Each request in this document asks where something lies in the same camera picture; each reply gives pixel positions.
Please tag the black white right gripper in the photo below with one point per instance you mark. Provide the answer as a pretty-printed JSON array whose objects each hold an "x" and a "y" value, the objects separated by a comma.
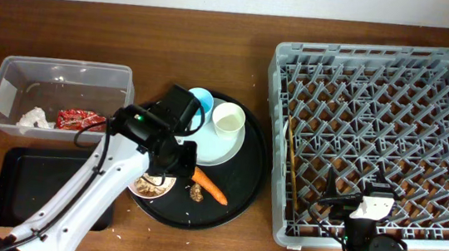
[{"x": 343, "y": 205}]

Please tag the light blue cup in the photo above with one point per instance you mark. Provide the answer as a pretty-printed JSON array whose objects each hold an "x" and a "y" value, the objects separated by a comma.
[{"x": 207, "y": 101}]

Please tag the cream white cup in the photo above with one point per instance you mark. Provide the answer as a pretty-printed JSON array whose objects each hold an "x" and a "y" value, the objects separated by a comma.
[{"x": 228, "y": 119}]

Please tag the pale grey round plate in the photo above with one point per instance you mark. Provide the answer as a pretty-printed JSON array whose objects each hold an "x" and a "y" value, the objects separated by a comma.
[{"x": 211, "y": 149}]

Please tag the orange carrot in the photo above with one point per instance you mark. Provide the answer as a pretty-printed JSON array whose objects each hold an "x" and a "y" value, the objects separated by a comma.
[{"x": 200, "y": 178}]

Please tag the pink bowl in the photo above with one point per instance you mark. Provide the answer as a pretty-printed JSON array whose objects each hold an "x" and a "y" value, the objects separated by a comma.
[{"x": 151, "y": 187}]

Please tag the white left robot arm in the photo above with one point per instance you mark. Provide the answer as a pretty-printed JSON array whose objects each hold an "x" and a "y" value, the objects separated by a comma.
[{"x": 139, "y": 140}]

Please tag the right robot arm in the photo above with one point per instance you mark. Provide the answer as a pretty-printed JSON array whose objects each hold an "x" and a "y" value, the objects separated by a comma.
[{"x": 361, "y": 235}]

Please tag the grey plastic dishwasher rack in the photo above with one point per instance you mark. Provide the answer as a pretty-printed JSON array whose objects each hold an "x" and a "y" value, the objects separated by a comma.
[{"x": 360, "y": 110}]

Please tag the clear plastic waste bin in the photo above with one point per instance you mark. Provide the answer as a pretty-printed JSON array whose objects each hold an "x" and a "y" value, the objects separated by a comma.
[{"x": 55, "y": 85}]

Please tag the brown food scrap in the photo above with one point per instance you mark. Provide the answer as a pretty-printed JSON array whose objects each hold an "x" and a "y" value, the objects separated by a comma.
[{"x": 195, "y": 192}]

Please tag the round black tray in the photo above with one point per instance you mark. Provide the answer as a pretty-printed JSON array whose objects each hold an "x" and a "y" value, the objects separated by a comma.
[{"x": 240, "y": 179}]

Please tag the red snack wrapper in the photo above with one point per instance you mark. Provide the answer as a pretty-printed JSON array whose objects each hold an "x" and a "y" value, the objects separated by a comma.
[{"x": 80, "y": 119}]

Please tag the silver metal fork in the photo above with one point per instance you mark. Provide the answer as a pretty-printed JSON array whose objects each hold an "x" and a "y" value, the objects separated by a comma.
[{"x": 285, "y": 130}]

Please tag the wooden chopstick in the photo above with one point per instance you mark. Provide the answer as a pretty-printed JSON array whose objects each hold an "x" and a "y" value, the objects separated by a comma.
[{"x": 292, "y": 165}]

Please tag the crumpled white tissue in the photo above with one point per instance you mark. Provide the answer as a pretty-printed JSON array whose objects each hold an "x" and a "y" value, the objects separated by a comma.
[{"x": 35, "y": 118}]

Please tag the black rectangular tray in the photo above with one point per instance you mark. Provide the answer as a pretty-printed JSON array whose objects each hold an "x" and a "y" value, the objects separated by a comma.
[{"x": 30, "y": 177}]

